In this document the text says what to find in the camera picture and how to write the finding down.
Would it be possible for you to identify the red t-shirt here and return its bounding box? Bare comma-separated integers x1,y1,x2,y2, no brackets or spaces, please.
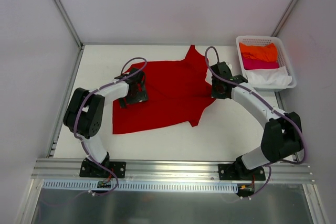
112,45,215,134

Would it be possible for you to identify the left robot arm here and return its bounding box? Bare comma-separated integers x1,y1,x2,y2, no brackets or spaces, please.
63,67,149,178

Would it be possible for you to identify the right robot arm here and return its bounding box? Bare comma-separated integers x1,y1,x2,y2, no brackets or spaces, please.
209,62,304,180

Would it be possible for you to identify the magenta t-shirt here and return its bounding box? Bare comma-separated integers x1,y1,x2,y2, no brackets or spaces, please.
242,57,280,70

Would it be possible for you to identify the white t-shirt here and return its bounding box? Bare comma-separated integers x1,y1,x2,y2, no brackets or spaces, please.
246,66,292,87

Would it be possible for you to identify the orange t-shirt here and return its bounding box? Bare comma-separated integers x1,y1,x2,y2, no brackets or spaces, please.
239,42,278,62

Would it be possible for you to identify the white plastic basket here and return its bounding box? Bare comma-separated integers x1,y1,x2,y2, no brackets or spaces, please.
236,35,297,92

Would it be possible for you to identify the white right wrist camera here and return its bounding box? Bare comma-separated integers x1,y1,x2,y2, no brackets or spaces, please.
226,62,233,70

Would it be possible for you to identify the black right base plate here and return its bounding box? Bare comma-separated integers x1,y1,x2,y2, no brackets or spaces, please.
218,163,266,181

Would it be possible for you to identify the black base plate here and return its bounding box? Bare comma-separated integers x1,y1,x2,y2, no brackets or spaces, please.
79,158,126,178
218,163,266,181

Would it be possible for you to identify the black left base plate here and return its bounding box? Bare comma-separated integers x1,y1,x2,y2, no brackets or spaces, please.
79,158,126,178

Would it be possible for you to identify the white slotted cable duct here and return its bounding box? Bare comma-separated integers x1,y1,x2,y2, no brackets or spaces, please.
43,179,238,194

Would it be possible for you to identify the aluminium mounting rail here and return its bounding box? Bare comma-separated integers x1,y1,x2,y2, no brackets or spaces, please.
31,158,316,184

